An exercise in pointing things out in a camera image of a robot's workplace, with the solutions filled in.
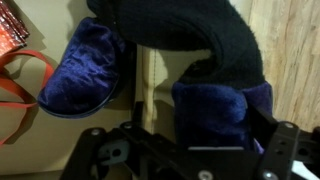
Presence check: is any red glitter gift bag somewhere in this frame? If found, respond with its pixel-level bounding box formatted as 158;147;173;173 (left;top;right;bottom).
0;0;55;148

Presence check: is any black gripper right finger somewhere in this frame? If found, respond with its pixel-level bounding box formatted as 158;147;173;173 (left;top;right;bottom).
248;103;320;180

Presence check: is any blue purple plush slipper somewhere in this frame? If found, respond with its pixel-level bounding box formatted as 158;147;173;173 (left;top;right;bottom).
37;16;138;120

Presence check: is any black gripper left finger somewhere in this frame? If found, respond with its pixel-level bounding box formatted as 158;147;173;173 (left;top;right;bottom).
59;101;189;180

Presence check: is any black slipper with blue lining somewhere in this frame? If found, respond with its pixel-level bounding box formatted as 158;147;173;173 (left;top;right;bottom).
86;0;275;155

